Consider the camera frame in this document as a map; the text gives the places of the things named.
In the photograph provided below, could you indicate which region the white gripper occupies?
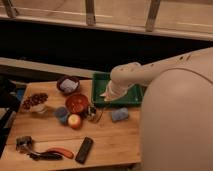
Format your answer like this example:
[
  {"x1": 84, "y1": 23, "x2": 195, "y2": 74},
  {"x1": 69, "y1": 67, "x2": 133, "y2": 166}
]
[{"x1": 101, "y1": 81, "x2": 131, "y2": 101}]

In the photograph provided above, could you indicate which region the silver metal fork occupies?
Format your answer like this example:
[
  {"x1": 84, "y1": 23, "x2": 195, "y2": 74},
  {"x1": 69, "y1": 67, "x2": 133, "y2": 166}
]
[{"x1": 95, "y1": 108, "x2": 104, "y2": 123}]

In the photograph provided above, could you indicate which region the black remote control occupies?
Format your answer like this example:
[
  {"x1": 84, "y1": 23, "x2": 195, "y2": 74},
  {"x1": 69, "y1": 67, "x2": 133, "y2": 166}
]
[{"x1": 75, "y1": 137, "x2": 93, "y2": 164}]

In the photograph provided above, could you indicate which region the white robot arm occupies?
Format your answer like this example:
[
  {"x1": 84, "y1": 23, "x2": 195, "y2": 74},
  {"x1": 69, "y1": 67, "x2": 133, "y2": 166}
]
[{"x1": 101, "y1": 47, "x2": 213, "y2": 101}]

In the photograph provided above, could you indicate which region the small metal cup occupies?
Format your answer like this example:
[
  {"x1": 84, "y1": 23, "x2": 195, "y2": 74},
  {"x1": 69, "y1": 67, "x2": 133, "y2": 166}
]
[{"x1": 86, "y1": 106, "x2": 97, "y2": 121}]

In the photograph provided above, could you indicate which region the green plastic tray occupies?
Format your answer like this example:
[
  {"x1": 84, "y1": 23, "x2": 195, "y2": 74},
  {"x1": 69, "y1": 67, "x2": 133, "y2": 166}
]
[{"x1": 91, "y1": 73, "x2": 143, "y2": 107}]

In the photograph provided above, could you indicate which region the red wooden bowl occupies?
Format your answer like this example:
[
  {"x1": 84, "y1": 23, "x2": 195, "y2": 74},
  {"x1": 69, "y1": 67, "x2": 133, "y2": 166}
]
[{"x1": 65, "y1": 94, "x2": 89, "y2": 114}]

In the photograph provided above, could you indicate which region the dark bowl with white cloth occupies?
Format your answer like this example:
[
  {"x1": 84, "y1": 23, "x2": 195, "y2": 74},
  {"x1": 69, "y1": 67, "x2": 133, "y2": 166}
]
[{"x1": 56, "y1": 75, "x2": 80, "y2": 95}]

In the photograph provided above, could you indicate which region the red yellow apple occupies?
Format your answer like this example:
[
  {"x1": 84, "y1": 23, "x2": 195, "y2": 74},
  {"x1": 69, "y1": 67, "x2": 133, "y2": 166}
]
[{"x1": 68, "y1": 114, "x2": 82, "y2": 129}]

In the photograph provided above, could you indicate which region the wooden board table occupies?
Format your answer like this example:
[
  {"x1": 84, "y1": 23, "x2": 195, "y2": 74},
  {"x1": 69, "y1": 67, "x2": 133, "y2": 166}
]
[{"x1": 0, "y1": 82, "x2": 140, "y2": 171}]

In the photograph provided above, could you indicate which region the white robot body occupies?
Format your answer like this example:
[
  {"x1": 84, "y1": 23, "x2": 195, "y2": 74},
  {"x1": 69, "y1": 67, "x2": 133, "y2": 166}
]
[{"x1": 142, "y1": 70, "x2": 213, "y2": 171}]

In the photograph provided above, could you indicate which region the glass bowl of nuts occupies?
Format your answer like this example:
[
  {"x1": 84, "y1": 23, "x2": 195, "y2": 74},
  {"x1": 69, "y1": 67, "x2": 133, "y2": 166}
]
[{"x1": 22, "y1": 93, "x2": 48, "y2": 114}]

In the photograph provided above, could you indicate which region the red handled tool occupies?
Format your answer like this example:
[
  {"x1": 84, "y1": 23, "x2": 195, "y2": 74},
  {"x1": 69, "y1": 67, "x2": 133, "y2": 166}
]
[{"x1": 47, "y1": 147, "x2": 74, "y2": 159}]

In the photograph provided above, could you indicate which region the black handled metal tool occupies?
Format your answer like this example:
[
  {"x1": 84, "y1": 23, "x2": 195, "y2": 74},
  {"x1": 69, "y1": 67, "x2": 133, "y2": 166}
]
[{"x1": 16, "y1": 136, "x2": 63, "y2": 161}]

